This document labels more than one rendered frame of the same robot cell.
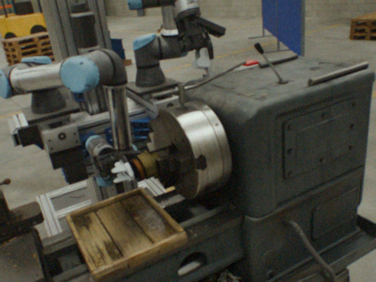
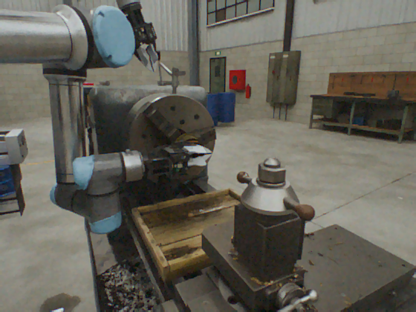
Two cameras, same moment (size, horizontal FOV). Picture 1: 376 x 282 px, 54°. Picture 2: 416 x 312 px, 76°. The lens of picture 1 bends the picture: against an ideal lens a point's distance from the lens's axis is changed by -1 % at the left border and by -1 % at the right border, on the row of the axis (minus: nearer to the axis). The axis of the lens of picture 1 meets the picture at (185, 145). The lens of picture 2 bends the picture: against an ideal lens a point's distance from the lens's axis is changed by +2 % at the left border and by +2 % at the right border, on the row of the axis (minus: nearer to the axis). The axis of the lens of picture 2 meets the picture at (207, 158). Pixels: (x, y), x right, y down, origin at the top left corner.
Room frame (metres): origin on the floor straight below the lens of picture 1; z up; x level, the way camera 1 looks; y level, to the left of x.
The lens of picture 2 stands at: (1.05, 0.93, 1.29)
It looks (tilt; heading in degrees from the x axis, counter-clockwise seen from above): 17 degrees down; 269
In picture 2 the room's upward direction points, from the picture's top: straight up
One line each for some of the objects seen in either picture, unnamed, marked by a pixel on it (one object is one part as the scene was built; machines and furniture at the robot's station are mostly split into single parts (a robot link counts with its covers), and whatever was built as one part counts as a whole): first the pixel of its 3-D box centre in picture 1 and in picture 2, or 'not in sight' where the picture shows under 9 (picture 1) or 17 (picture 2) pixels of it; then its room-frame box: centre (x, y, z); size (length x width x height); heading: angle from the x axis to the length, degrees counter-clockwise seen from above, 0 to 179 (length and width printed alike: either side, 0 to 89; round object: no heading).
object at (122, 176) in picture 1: (122, 178); (200, 161); (1.05, 0.21, 1.06); 0.09 x 0.06 x 0.03; 26
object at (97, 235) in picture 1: (122, 227); (206, 222); (1.03, 0.25, 0.89); 0.36 x 0.30 x 0.04; 26
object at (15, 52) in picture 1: (33, 50); not in sight; (10.16, 3.70, 0.36); 1.26 x 0.86 x 0.73; 135
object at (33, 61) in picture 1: (38, 71); not in sight; (1.60, 0.59, 1.33); 0.13 x 0.12 x 0.14; 148
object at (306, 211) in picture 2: not in sight; (298, 208); (0.93, 0.64, 1.13); 0.04 x 0.02 x 0.02; 116
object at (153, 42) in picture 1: (146, 48); not in sight; (1.82, 0.13, 1.33); 0.13 x 0.12 x 0.14; 96
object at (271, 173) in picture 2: not in sight; (271, 169); (0.95, 0.59, 1.17); 0.04 x 0.04 x 0.03
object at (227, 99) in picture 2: not in sight; (226, 107); (0.27, -7.47, 0.44); 0.59 x 0.59 x 0.88
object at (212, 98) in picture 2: not in sight; (207, 109); (0.86, -6.72, 0.44); 0.59 x 0.59 x 0.88
